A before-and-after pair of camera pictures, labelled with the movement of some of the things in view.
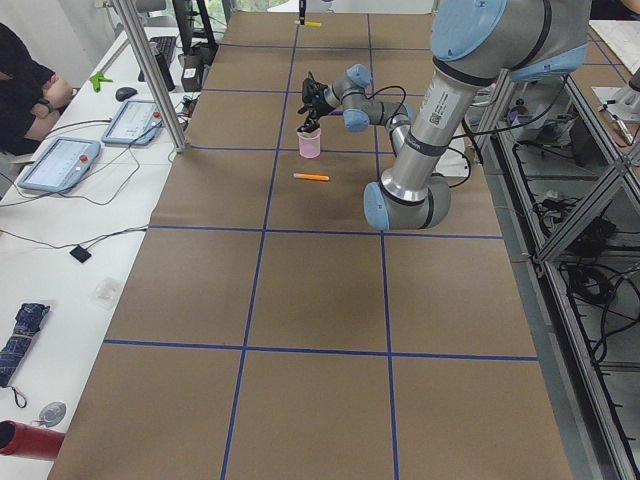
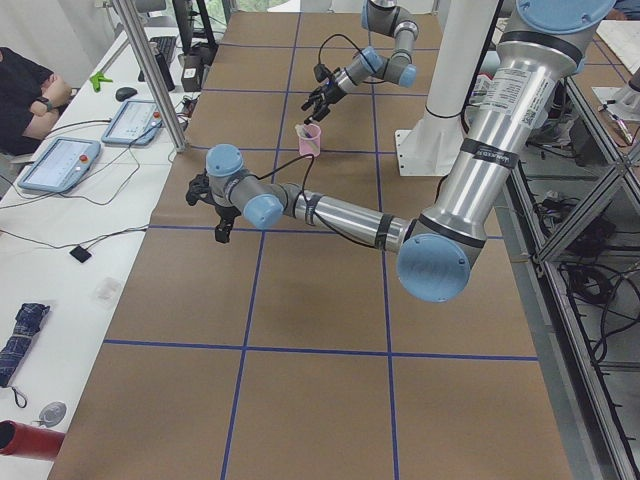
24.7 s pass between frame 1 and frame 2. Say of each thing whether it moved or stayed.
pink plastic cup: stayed
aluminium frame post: stayed
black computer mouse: stayed
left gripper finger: moved
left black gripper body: moved
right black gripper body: moved
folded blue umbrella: stayed
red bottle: stayed
